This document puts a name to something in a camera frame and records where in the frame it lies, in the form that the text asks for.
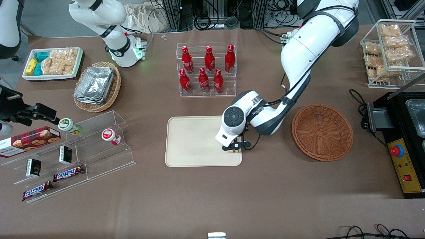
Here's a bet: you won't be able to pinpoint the white wire rack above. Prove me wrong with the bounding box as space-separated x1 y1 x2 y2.
360 19 425 89

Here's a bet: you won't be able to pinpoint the yellow emergency stop control box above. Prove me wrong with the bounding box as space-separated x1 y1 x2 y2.
387 138 425 195

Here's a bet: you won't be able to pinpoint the small black box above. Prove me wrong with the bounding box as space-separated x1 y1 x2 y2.
26 158 42 178
59 145 72 165

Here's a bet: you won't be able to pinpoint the clear bagged pastry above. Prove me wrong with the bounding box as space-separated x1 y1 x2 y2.
365 54 387 67
380 24 401 37
364 42 383 55
383 36 409 48
368 65 399 82
385 46 414 63

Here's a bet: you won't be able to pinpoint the clear acrylic step display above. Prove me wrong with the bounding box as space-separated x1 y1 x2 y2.
0 110 136 204

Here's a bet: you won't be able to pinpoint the aluminium frame post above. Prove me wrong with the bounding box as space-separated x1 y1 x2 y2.
162 0 187 31

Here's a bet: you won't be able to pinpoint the white rectangular snack bin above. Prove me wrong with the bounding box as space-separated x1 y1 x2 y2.
22 47 84 81

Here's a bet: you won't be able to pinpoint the brown snickers bar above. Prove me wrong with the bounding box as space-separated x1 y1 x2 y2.
22 181 54 202
53 165 85 183

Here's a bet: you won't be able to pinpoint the brown wicker basket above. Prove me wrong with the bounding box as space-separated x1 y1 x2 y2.
292 104 354 162

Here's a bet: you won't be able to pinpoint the black appliance cable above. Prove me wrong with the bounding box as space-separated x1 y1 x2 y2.
348 89 368 129

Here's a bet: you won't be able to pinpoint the clear acrylic bottle rack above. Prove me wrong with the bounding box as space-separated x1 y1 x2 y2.
176 42 237 98

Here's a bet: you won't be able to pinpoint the metal pan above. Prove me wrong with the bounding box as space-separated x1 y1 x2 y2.
405 99 425 138

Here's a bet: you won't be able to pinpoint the yellow snack packet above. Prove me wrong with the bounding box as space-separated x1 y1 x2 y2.
26 58 39 76

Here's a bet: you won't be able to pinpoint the green capped drink bottle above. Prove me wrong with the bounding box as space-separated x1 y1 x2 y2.
58 118 82 136

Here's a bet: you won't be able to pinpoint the clear rice cracker bag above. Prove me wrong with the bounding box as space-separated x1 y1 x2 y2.
56 49 79 75
41 50 62 75

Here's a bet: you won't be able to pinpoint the red tartan cookie box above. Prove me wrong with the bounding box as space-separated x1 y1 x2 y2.
0 126 61 158

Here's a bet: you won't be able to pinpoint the red cola bottle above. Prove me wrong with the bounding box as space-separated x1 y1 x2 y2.
204 46 216 74
181 46 195 75
224 44 236 74
213 69 225 94
198 68 211 94
179 69 192 94

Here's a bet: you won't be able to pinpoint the black tabletop appliance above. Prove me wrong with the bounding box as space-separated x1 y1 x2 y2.
367 71 425 200

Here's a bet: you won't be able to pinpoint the light tan wicker basket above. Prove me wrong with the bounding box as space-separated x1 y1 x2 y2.
73 61 122 113

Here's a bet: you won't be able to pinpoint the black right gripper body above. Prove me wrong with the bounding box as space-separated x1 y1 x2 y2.
0 85 26 124

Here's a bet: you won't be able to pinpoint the red capped drink bottle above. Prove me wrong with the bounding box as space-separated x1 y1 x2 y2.
101 128 122 146

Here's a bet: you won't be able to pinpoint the aluminium foil tray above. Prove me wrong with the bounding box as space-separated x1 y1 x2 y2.
76 66 115 100
74 90 112 105

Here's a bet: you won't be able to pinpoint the black floor cables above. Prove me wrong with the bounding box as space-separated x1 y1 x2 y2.
333 224 419 239

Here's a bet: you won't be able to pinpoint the beige plastic tray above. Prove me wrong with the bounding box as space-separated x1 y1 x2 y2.
165 115 242 167

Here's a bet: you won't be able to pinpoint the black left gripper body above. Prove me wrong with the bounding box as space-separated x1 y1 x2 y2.
222 133 247 151

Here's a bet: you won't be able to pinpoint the beige crumpled cloth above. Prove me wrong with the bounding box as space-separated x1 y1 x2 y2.
124 3 167 34

